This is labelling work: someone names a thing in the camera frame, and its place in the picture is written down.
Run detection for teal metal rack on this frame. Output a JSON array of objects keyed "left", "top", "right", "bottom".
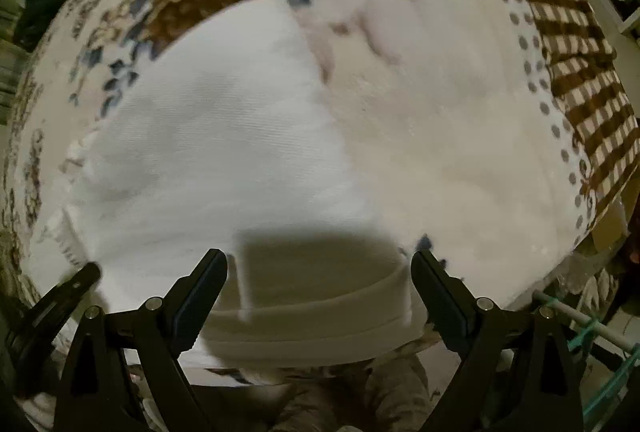
[{"left": 533, "top": 290, "right": 639, "bottom": 431}]

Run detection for floral fleece blanket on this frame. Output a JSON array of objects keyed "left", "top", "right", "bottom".
[{"left": 3, "top": 0, "right": 639, "bottom": 302}]

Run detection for white pants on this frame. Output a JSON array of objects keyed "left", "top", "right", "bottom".
[{"left": 27, "top": 0, "right": 426, "bottom": 369}]

